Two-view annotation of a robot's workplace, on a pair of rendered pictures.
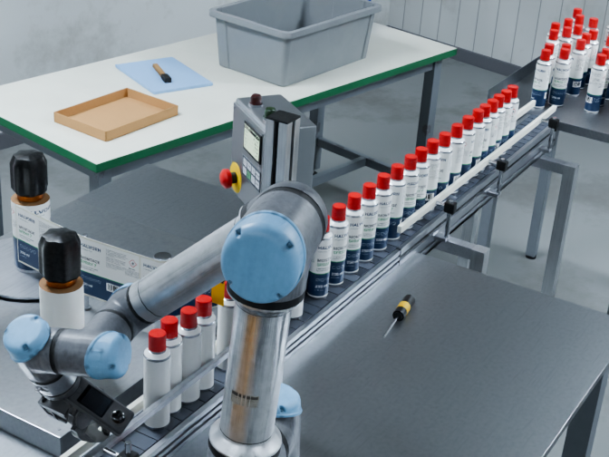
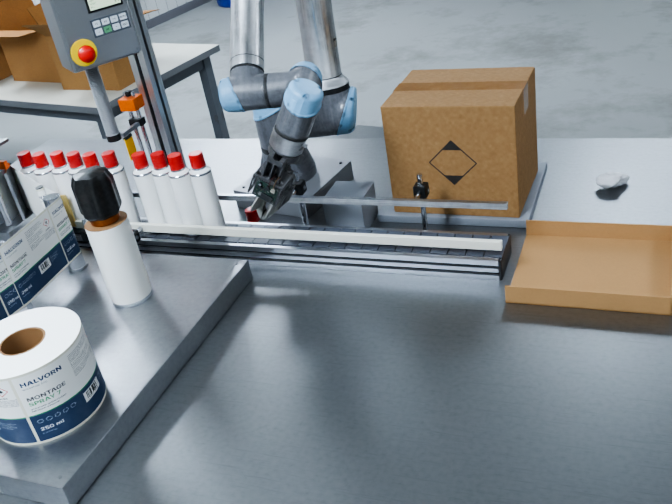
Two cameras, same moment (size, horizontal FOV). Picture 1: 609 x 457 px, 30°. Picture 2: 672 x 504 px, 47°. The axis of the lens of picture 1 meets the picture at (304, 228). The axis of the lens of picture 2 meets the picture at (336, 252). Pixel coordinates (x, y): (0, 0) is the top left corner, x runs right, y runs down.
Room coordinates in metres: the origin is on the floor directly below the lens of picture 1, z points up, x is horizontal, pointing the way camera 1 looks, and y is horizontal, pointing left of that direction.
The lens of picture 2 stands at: (1.62, 1.95, 1.74)
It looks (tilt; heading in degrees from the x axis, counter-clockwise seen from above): 30 degrees down; 267
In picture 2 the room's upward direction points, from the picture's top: 11 degrees counter-clockwise
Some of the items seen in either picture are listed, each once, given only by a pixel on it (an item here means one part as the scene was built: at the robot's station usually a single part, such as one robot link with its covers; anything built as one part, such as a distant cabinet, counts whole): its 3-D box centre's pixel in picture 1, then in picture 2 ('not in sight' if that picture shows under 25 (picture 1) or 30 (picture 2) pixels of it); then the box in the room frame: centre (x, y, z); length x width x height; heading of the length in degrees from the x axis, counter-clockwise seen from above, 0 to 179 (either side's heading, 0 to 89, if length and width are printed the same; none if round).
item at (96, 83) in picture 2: not in sight; (101, 100); (2.00, 0.03, 1.18); 0.04 x 0.04 x 0.21
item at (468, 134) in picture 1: (464, 150); not in sight; (3.05, -0.44, 0.98); 0.05 x 0.05 x 0.20
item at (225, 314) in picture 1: (229, 324); (120, 190); (2.01, 0.14, 0.98); 0.05 x 0.05 x 0.20
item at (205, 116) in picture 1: (228, 165); not in sight; (4.13, 0.32, 0.40); 1.90 x 0.75 x 0.80; 140
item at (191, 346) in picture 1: (188, 354); (168, 192); (1.88, 0.21, 0.98); 0.05 x 0.05 x 0.20
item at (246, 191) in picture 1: (270, 158); (90, 19); (1.96, 0.07, 1.38); 0.17 x 0.10 x 0.19; 26
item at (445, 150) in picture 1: (440, 167); not in sight; (2.91, -0.37, 0.98); 0.05 x 0.05 x 0.20
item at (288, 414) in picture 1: (265, 424); (279, 116); (1.58, 0.04, 1.05); 0.13 x 0.12 x 0.14; 166
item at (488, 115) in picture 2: not in sight; (463, 140); (1.17, 0.28, 0.99); 0.30 x 0.24 x 0.27; 149
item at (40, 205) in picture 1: (31, 209); not in sight; (2.35, 0.64, 1.04); 0.09 x 0.09 x 0.29
